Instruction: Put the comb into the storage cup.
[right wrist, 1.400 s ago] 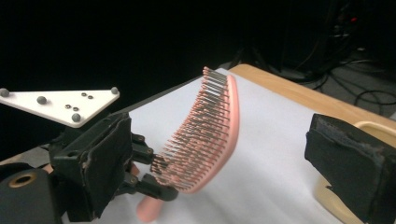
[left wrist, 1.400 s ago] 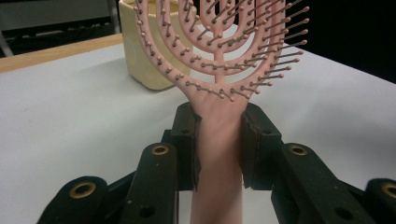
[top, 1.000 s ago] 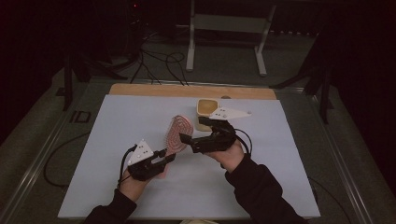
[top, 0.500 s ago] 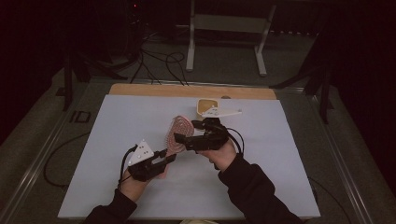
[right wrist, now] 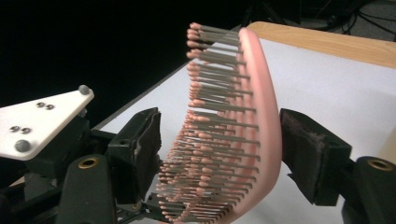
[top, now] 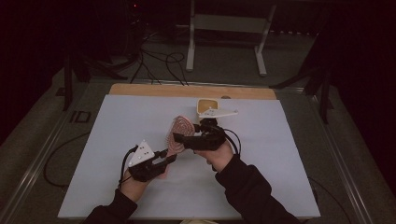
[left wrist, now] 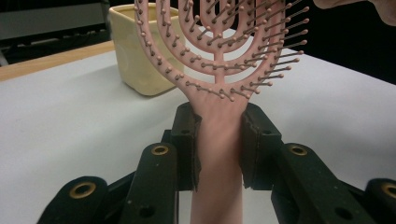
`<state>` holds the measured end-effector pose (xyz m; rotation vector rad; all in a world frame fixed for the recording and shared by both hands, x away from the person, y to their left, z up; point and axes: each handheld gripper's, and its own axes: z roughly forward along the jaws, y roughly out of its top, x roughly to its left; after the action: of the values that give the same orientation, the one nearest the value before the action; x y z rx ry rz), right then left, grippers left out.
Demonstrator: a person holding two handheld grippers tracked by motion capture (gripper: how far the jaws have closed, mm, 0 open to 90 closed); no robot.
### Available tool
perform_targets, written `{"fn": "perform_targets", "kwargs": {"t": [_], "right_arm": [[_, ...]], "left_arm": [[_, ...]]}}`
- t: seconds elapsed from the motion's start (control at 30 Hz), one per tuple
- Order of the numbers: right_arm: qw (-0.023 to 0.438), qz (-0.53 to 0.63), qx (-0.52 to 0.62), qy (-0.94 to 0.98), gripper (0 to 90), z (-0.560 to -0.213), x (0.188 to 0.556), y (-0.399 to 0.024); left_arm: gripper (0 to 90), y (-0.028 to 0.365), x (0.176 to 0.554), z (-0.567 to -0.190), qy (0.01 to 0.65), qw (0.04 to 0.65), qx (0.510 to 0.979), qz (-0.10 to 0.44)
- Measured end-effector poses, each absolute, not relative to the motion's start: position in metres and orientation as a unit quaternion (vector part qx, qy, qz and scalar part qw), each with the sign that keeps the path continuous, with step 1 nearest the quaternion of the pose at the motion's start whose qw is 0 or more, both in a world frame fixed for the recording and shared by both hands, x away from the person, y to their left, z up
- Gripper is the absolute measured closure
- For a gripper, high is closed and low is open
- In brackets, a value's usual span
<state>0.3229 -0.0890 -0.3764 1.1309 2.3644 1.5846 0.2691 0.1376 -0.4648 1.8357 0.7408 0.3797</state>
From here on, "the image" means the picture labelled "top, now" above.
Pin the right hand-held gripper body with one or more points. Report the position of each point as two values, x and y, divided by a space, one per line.
208 140

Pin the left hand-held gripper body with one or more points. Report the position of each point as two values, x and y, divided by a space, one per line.
143 155

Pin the pink hairbrush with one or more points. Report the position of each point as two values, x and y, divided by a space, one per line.
180 126

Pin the beige square cup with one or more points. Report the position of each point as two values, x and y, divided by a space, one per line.
205 105

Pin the person's right hand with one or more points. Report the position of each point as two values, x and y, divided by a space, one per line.
218 157

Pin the person's left hand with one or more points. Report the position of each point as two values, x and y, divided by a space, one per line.
134 188

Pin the white table mat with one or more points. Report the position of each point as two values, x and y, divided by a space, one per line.
264 171

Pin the black metal stand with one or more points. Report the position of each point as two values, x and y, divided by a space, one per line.
67 90
325 99

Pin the white metal stand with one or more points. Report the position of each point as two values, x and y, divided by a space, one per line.
230 23

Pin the black square floor bracket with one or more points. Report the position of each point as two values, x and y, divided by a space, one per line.
74 116

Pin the metal floor rail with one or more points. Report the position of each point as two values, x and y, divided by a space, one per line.
34 161
339 161

